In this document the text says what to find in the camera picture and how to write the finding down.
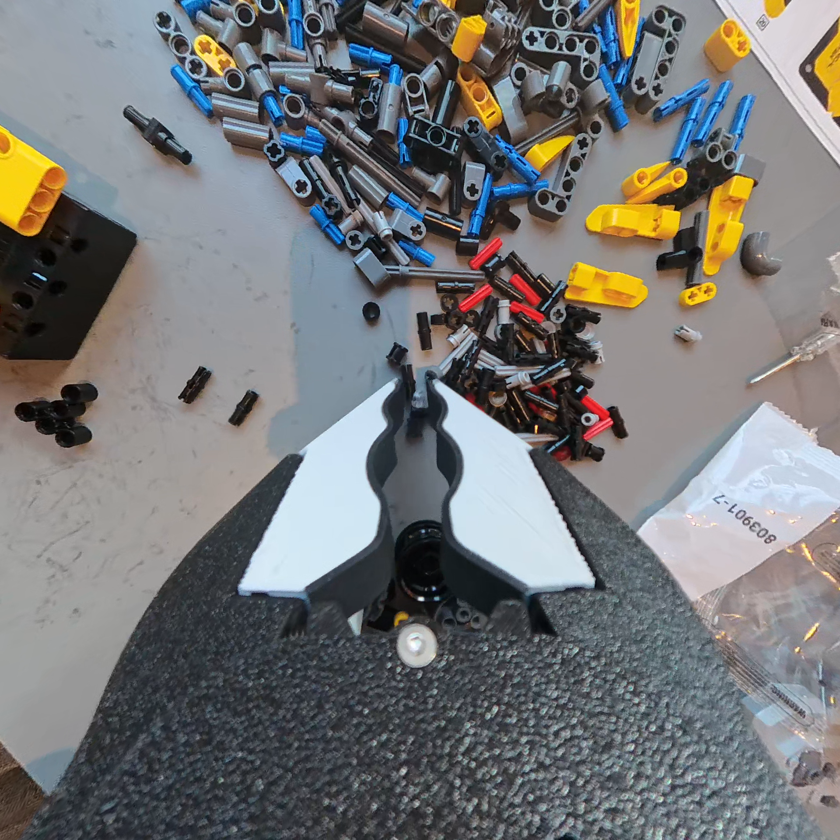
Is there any instruction booklet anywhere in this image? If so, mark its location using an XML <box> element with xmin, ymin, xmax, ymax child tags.
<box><xmin>716</xmin><ymin>0</ymin><xmax>840</xmax><ymax>132</ymax></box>

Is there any black wheel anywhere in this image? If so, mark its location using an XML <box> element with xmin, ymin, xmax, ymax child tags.
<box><xmin>392</xmin><ymin>519</ymin><xmax>454</xmax><ymax>607</ymax></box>

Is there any black long axle pin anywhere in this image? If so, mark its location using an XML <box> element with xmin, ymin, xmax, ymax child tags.
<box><xmin>124</xmin><ymin>105</ymin><xmax>194</xmax><ymax>166</ymax></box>

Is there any yellow toy vehicle model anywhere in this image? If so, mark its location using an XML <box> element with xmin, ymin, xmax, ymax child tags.
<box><xmin>0</xmin><ymin>125</ymin><xmax>139</xmax><ymax>362</ymax></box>

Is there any black multi-hole connector piece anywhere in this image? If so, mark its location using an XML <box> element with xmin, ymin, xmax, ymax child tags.
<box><xmin>16</xmin><ymin>382</ymin><xmax>99</xmax><ymax>448</ymax></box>

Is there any white-labelled plastic bag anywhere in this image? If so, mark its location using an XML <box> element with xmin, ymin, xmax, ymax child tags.
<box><xmin>640</xmin><ymin>401</ymin><xmax>840</xmax><ymax>605</ymax></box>

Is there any pile of small building parts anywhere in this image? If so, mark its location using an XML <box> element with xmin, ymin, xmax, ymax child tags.
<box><xmin>155</xmin><ymin>0</ymin><xmax>788</xmax><ymax>463</ymax></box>

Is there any grey desk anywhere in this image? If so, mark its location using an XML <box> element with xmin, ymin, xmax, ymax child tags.
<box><xmin>0</xmin><ymin>0</ymin><xmax>840</xmax><ymax>788</ymax></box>

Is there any crumpled clear plastic bag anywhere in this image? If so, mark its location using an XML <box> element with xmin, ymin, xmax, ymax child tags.
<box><xmin>696</xmin><ymin>525</ymin><xmax>840</xmax><ymax>788</ymax></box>

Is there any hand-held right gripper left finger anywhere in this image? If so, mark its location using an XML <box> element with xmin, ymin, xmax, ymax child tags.
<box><xmin>241</xmin><ymin>378</ymin><xmax>418</xmax><ymax>618</ymax></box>

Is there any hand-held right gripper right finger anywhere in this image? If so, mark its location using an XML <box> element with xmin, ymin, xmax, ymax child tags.
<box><xmin>423</xmin><ymin>381</ymin><xmax>598</xmax><ymax>618</ymax></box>

